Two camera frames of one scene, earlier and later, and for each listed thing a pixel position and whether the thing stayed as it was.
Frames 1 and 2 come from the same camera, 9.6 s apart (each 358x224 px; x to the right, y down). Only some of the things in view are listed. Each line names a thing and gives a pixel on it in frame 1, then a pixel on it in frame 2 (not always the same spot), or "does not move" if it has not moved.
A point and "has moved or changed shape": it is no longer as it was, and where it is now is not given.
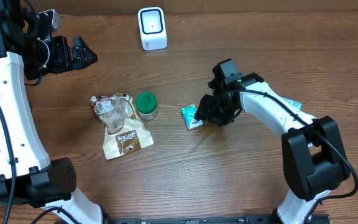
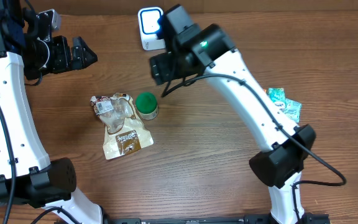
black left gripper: x=68 y=63 does not move
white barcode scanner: x=153 y=28 does not move
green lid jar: x=147 y=105 does not move
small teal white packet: x=189 y=112 has moved or changed shape
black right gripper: x=207 y=110 -> x=163 y=70
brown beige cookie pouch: x=124 y=132 does not move
